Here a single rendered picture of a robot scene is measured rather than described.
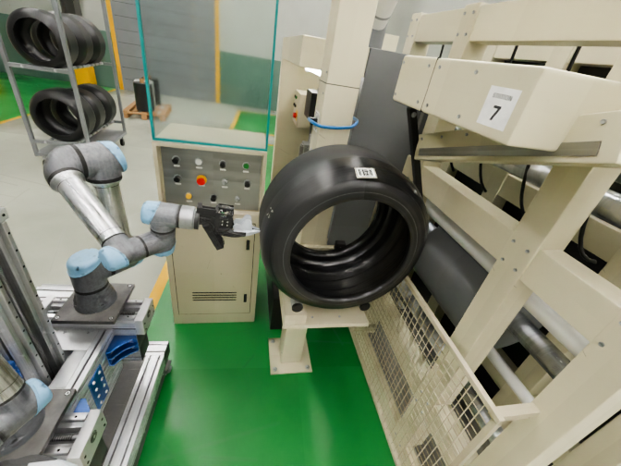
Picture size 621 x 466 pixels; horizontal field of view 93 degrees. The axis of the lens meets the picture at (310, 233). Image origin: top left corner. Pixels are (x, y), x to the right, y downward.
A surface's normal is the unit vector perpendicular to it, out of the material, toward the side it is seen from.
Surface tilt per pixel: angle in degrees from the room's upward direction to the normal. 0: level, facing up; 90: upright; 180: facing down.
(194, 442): 0
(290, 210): 66
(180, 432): 0
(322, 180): 50
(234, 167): 90
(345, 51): 90
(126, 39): 90
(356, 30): 90
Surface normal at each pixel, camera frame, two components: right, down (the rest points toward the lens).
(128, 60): 0.12, 0.53
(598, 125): -0.97, -0.04
